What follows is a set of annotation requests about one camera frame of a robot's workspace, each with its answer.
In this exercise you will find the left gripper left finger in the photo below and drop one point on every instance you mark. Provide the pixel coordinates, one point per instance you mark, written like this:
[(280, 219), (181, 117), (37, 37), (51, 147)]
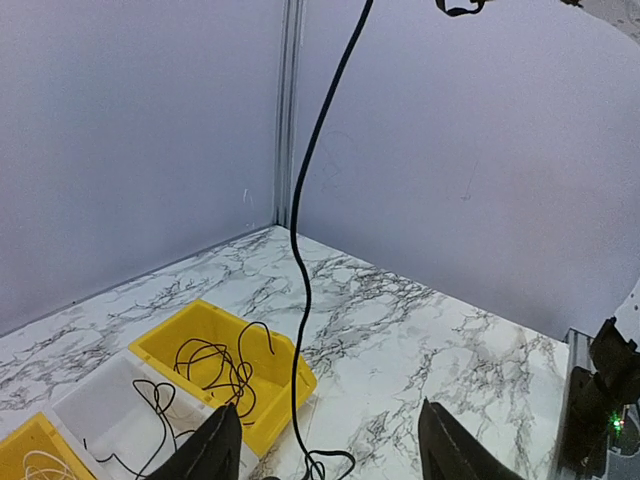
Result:
[(211, 452)]

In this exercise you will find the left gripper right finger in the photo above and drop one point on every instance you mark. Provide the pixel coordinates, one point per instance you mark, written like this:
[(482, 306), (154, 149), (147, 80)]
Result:
[(449, 451)]

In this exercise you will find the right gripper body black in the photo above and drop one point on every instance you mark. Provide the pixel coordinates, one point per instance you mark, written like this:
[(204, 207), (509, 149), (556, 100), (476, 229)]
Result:
[(474, 8)]

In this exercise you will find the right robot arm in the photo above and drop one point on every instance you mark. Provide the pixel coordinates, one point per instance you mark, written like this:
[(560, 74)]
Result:
[(598, 436)]

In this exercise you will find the white translucent plastic bin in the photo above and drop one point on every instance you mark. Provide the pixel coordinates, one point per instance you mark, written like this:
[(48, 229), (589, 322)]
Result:
[(124, 419)]

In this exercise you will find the right yellow plastic bin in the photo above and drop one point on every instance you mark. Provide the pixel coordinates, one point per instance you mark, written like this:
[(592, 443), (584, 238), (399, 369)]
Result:
[(221, 359)]

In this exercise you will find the yellow plastic bin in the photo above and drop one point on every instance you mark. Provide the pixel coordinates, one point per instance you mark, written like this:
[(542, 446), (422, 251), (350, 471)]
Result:
[(36, 450), (221, 359)]

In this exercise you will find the left yellow plastic bin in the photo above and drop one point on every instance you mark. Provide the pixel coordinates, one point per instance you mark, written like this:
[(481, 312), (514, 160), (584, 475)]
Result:
[(36, 450)]

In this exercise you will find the right corner post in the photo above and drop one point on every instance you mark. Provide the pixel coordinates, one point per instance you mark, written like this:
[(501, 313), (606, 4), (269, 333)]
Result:
[(292, 25)]

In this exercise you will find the aluminium frame rail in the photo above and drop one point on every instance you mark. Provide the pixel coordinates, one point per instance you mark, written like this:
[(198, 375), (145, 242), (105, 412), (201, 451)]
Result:
[(598, 434)]

